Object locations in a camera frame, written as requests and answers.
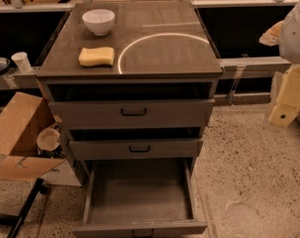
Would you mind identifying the yellow sponge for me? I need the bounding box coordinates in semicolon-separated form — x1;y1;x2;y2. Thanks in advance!
78;47;115;66

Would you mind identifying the open bottom grey drawer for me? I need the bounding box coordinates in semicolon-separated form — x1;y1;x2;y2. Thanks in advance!
72;158;209;238

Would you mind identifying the open cardboard box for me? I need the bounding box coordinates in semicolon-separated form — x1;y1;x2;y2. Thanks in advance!
0;92;84;186

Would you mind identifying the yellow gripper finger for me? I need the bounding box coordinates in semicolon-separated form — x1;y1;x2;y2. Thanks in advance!
268;105;299;128

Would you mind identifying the white ceramic bowl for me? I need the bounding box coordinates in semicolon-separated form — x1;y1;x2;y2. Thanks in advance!
82;9;115;36

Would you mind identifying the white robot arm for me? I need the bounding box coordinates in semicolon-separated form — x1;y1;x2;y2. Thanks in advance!
259;1;300;130

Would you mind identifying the black floor stand leg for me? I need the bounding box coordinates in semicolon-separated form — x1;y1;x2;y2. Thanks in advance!
0;178;49;238

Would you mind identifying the white bowl in box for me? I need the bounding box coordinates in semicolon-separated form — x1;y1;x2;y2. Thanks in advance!
37;128;59;152

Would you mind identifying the grey shelf rail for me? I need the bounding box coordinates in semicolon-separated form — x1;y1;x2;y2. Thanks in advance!
219;57;291;79

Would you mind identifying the white paper cup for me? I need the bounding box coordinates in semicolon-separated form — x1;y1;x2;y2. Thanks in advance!
11;52;32;72

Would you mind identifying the top grey drawer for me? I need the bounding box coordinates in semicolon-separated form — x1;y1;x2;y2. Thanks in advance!
49;100;214;129

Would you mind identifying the grey drawer cabinet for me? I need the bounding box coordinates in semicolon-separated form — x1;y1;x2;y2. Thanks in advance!
36;1;224;238

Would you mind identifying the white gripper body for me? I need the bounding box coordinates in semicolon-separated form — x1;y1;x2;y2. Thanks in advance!
276;64;300;111

